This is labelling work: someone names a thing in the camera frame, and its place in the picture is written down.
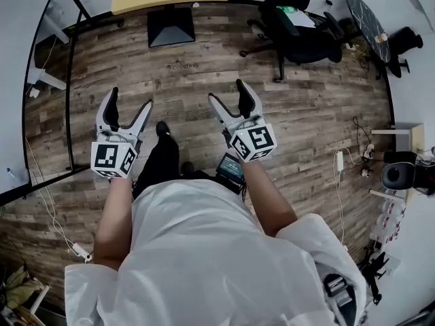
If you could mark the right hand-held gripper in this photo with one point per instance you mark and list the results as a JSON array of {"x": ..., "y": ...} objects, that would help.
[{"x": 255, "y": 141}]

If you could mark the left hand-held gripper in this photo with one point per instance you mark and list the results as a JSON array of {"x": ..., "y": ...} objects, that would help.
[{"x": 110, "y": 158}]

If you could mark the person's right forearm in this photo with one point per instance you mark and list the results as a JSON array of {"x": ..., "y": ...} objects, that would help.
[{"x": 266, "y": 202}]

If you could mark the person's left forearm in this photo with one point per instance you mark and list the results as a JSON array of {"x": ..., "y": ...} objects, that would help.
[{"x": 113, "y": 222}]

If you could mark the person's black shoe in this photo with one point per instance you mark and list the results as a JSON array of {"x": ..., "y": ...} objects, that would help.
[
  {"x": 162, "y": 127},
  {"x": 187, "y": 167}
]

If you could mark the black waist device with screen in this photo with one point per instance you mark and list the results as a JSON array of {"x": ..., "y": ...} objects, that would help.
[{"x": 230, "y": 166}]

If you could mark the person's black trousers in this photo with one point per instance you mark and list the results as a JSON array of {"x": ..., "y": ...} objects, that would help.
[{"x": 161, "y": 165}]

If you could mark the black office chair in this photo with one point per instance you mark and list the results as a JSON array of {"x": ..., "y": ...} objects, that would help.
[{"x": 306, "y": 46}]

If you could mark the black table base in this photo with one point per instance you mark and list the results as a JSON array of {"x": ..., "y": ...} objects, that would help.
[{"x": 171, "y": 29}]

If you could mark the white paper sheet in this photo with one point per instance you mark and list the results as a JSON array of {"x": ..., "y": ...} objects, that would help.
[{"x": 301, "y": 19}]

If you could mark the green packet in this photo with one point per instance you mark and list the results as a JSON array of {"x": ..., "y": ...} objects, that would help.
[{"x": 286, "y": 9}]

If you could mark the black framed whiteboard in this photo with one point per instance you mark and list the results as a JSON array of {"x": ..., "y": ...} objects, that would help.
[{"x": 13, "y": 80}]

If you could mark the blue marker pen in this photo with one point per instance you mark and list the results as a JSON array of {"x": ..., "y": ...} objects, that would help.
[{"x": 11, "y": 173}]

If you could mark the person's white shirt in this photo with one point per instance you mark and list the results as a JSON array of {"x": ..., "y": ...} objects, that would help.
[{"x": 204, "y": 256}]

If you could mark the dark marble oval table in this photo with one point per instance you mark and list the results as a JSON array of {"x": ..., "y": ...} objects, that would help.
[{"x": 372, "y": 26}]

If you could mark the small white bottle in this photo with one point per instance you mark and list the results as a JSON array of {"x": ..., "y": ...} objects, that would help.
[{"x": 381, "y": 38}]

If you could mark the white shelf unit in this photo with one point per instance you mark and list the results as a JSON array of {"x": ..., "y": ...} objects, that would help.
[{"x": 408, "y": 134}]

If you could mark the black stool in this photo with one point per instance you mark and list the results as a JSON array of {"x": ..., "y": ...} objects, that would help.
[{"x": 406, "y": 42}]

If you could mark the olive green bag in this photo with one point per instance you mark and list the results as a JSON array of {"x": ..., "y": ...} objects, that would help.
[{"x": 22, "y": 285}]

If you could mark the black tripod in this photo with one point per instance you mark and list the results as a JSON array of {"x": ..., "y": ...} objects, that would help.
[{"x": 375, "y": 270}]

